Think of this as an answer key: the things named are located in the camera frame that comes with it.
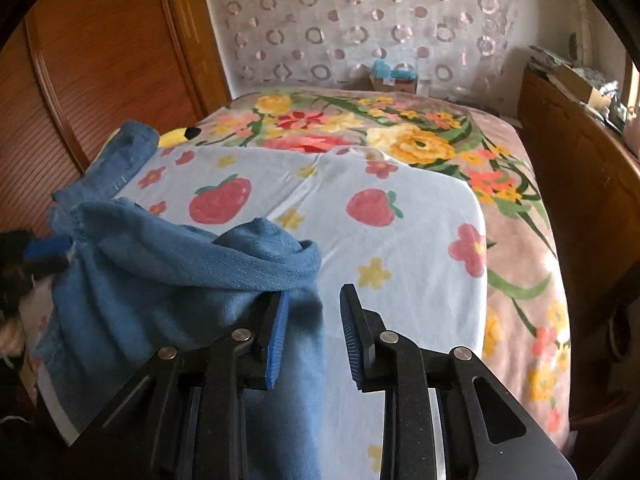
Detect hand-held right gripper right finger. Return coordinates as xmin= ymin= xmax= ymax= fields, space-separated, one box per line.
xmin=339 ymin=283 xmax=577 ymax=480

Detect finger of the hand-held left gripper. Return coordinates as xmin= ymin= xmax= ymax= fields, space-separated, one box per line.
xmin=27 ymin=255 xmax=72 ymax=279
xmin=22 ymin=236 xmax=75 ymax=262

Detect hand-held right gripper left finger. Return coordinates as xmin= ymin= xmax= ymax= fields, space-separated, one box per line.
xmin=70 ymin=291 xmax=291 ymax=480

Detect blue denim pants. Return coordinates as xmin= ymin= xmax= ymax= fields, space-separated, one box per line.
xmin=35 ymin=120 xmax=328 ymax=480

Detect strawberry print sheet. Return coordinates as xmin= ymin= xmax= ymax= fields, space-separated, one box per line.
xmin=37 ymin=146 xmax=487 ymax=480

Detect floral blanket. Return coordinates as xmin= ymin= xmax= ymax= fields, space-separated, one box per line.
xmin=192 ymin=89 xmax=573 ymax=448

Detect small cardboard box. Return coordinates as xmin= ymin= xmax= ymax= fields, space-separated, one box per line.
xmin=370 ymin=72 xmax=419 ymax=94

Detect wooden cabinet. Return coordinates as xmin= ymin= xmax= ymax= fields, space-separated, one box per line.
xmin=517 ymin=67 xmax=640 ymax=441

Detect sheer circle pattern curtain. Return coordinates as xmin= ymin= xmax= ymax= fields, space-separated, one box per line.
xmin=200 ymin=0 xmax=526 ymax=97

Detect open cardboard box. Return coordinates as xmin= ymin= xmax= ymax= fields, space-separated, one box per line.
xmin=554 ymin=61 xmax=612 ymax=112

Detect stack of folded cloths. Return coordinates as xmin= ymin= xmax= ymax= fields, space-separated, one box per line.
xmin=529 ymin=44 xmax=576 ymax=74

